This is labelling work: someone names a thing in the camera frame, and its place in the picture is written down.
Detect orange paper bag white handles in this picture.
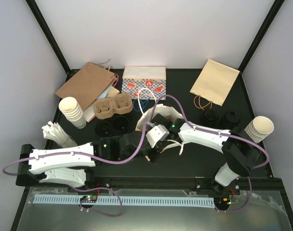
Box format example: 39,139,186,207
137,88,183,125

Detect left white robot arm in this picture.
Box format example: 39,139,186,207
15,131,172,192

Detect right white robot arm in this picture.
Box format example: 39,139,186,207
146,114,260,194

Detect black coffee cup open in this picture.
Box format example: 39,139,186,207
112,115,129,135

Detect black coffee cup front left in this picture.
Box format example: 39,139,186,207
94,121,112,137

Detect black cup lid stack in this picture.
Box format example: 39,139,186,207
200,109,219,127

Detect black lidded cup right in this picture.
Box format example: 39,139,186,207
223,111,241,127

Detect blue checkered paper bag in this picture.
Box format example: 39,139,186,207
121,66,166,100

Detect pink white paper bag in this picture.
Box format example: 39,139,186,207
83,74,120,122

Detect left base circuit board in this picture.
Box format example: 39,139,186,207
80,195,98,203

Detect base circuit board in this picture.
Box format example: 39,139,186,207
214,197,239,205
80,195,98,203

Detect right base circuit board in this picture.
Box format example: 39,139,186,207
214,197,239,205

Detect right stack paper cups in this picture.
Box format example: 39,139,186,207
244,116,274,143

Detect stack paper cups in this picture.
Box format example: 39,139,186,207
244,116,274,143
58,97,87,129

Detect brown kraft paper bag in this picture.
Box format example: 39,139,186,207
55,62,116,111

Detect left stack paper cups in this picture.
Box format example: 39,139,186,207
58,97,87,129

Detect white wrapped straws bundle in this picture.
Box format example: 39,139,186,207
42,121,77,148

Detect light blue cable duct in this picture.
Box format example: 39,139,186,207
33,194,215,208

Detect tan paper bag brown handles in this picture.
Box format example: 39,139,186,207
190,59,240,110

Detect right black frame post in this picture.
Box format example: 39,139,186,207
238,0,285,73

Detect black frame post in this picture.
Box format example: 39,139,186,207
26,0,71,74
238,0,285,73

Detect left black frame post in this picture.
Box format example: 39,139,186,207
26,0,71,74

